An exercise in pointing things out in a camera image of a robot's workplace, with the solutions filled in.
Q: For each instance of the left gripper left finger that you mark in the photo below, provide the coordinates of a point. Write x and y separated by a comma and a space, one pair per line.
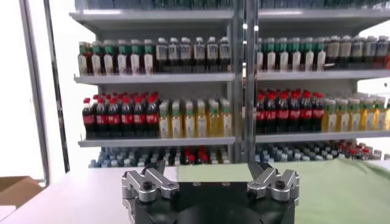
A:
158, 181

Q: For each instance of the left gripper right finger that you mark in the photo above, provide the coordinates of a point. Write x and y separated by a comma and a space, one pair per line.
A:
265, 180

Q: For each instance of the light green printed shirt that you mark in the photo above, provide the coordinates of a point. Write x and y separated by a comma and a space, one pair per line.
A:
335, 194

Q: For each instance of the red cap cola bottle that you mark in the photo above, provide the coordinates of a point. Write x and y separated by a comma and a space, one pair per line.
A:
139, 120
271, 115
306, 115
152, 120
126, 120
203, 157
294, 115
113, 120
318, 115
260, 115
190, 158
101, 120
283, 115
88, 120
353, 151
365, 150

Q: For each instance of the yellow tea bottle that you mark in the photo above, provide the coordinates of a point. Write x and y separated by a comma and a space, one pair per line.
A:
355, 120
343, 120
387, 118
201, 123
176, 123
164, 123
189, 123
330, 120
368, 118
214, 123
227, 123
380, 118

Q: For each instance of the green cap tea bottle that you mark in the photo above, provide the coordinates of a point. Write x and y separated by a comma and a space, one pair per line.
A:
135, 61
108, 61
260, 58
270, 58
96, 61
309, 58
283, 58
320, 58
296, 58
122, 61
148, 61
83, 61

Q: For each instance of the blue label dark drink bottle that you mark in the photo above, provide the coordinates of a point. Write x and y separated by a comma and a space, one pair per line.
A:
174, 54
225, 54
185, 54
161, 54
357, 50
370, 50
199, 54
212, 54
382, 50

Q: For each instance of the brown cardboard box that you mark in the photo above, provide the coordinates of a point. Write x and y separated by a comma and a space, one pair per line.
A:
18, 190

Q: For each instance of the beige label dark drink bottle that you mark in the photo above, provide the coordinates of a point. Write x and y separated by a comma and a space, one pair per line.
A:
345, 50
333, 50

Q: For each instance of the white side table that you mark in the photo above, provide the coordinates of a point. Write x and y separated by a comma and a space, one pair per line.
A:
6, 213

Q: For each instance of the reddish brown drink bottle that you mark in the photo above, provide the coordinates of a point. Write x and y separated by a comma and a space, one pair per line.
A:
388, 58

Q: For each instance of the dark window frame post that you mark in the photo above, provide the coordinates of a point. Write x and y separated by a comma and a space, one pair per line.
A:
56, 85

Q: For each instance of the grey window frame post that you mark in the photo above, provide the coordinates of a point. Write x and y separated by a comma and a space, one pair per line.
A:
35, 91

